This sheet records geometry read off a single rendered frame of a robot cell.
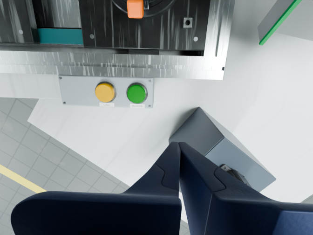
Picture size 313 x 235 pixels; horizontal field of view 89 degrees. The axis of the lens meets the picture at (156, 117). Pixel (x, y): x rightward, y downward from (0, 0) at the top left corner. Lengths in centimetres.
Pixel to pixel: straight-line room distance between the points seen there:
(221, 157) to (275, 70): 31
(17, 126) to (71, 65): 158
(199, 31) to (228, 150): 23
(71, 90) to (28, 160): 171
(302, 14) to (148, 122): 39
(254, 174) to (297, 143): 32
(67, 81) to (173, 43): 24
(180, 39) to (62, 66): 25
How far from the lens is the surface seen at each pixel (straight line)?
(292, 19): 37
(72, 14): 45
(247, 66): 50
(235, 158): 33
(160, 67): 36
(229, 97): 50
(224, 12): 38
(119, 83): 36
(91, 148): 57
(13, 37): 45
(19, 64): 47
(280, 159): 66
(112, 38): 35
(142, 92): 34
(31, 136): 191
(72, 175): 193
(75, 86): 40
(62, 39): 42
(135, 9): 25
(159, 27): 34
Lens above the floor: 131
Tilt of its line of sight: 71 degrees down
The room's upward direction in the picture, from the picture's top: 174 degrees counter-clockwise
